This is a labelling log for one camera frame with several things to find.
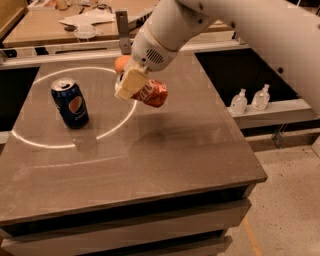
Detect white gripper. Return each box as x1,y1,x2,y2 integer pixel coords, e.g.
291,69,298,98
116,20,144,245
115,21,182,100

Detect red coke can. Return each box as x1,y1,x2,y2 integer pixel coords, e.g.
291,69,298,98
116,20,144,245
130,78,168,107

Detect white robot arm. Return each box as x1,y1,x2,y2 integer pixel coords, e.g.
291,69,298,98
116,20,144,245
115,0,320,114

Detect blue pepsi can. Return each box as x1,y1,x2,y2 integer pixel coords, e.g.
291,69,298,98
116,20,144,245
51,78,89,129

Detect orange fruit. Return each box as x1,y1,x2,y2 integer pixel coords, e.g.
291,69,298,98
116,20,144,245
114,55,130,74

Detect white power strip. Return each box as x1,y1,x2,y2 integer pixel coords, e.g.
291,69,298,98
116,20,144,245
128,10,152,30

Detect white round lid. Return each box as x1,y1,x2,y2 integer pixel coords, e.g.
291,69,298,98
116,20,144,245
74,24,98,39

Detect white paper sheets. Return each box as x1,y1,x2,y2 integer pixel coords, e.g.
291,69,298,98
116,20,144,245
60,9,115,26

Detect clear sanitizer bottle left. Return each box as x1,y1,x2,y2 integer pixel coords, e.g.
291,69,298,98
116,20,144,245
230,89,247,115

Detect clear sanitizer bottle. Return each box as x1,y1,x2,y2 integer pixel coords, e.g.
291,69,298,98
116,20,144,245
230,89,247,115
251,84,270,111

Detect clear sanitizer bottle right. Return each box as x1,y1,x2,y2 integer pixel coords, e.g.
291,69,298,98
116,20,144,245
251,84,270,111

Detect grey drawer cabinet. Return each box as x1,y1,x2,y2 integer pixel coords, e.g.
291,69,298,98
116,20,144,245
0,184,258,256

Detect grey metal post left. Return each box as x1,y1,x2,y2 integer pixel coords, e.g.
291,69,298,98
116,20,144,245
115,10,131,55

